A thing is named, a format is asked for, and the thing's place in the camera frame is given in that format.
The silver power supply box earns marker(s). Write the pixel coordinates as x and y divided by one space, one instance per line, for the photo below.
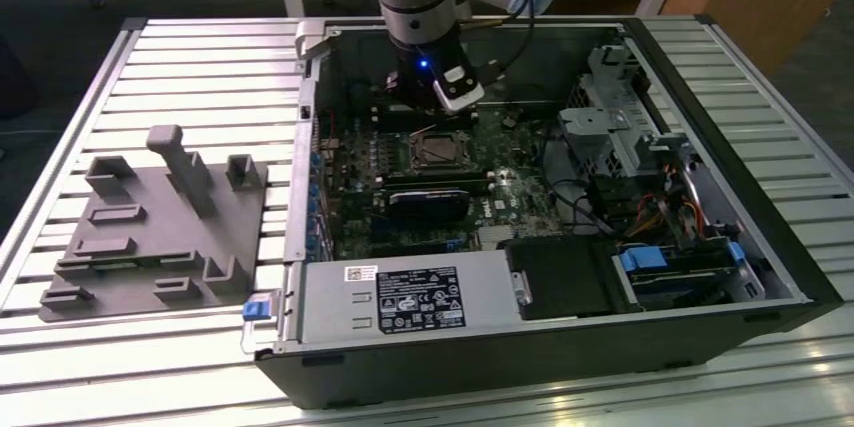
333 307

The CPU socket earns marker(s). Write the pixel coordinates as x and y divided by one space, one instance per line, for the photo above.
408 149

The silver chipset heat sink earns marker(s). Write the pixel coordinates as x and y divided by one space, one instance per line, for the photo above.
496 234

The silver disk bay cage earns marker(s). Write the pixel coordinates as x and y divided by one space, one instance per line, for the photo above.
593 122

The blue case latch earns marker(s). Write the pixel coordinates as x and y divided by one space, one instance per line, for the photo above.
257 309

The black graphics card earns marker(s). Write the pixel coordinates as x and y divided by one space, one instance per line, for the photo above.
427 207

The green motherboard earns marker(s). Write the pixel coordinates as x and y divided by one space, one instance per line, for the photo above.
520 187

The hard disk in blue carrier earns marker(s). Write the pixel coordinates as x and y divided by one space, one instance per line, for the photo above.
643 259

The grey parts rack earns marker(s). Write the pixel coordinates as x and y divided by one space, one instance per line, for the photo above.
153 247

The green RAM stick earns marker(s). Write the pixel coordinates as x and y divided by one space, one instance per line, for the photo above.
433 187

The black silver PC case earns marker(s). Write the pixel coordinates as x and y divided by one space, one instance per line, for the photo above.
467 372

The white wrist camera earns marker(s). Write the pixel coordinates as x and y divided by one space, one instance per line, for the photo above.
460 92

